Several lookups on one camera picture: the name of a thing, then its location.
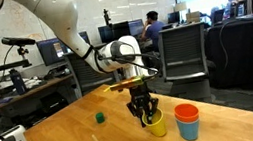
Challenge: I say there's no black box under desk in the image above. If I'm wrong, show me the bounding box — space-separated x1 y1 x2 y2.
38 90 71 116

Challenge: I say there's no table lamp white shade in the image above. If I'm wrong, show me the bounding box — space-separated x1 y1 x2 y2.
173 1 190 24

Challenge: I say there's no small cardboard box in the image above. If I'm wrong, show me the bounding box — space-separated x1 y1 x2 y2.
185 10 202 25

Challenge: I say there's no wide desktop monitor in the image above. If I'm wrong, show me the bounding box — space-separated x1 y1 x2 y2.
35 30 94 68

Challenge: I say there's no black cloth covered table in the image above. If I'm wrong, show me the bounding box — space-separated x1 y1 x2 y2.
201 18 253 97

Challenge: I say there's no white hanging cable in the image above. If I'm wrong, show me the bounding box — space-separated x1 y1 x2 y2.
216 21 235 69

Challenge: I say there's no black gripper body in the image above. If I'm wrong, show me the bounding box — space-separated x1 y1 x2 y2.
128 82 155 108

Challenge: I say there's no wooden office desk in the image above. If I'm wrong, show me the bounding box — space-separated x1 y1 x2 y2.
0 72 79 116

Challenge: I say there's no yellow plastic cup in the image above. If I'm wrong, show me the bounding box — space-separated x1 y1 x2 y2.
140 106 170 141

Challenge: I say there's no dark blue water bottle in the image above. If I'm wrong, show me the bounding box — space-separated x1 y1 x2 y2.
8 67 28 98

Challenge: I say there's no black external camera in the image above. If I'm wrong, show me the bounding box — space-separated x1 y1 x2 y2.
0 33 37 50

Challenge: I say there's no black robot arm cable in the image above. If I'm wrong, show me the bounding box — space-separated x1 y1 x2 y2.
91 35 164 88

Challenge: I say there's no grey mesh office chair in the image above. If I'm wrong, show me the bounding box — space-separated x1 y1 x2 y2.
62 44 127 100
155 22 216 109

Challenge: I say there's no blue plastic cup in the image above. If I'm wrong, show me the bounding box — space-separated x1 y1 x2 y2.
175 114 203 141

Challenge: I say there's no white crumpled paper pile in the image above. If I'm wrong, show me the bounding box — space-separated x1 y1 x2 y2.
21 75 44 91

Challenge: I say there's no dark desktop monitor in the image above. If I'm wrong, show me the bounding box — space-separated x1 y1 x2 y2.
98 21 132 45

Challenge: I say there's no black camera cable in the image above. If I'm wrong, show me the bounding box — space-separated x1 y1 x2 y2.
0 45 20 80

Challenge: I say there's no dark laptop screen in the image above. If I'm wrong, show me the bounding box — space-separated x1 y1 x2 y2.
210 7 228 25

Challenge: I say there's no green cylinder block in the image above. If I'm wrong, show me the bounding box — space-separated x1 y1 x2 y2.
94 111 106 124

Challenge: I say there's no small desktop monitor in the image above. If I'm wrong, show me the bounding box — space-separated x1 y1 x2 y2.
127 17 146 38

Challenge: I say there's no person in purple shirt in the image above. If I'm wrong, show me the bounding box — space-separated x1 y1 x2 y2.
136 8 170 56

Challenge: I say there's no black tripod stand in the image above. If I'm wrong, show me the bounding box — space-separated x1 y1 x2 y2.
101 7 120 44

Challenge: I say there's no orange plastic cup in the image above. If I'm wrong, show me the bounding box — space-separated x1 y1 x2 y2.
172 100 202 126

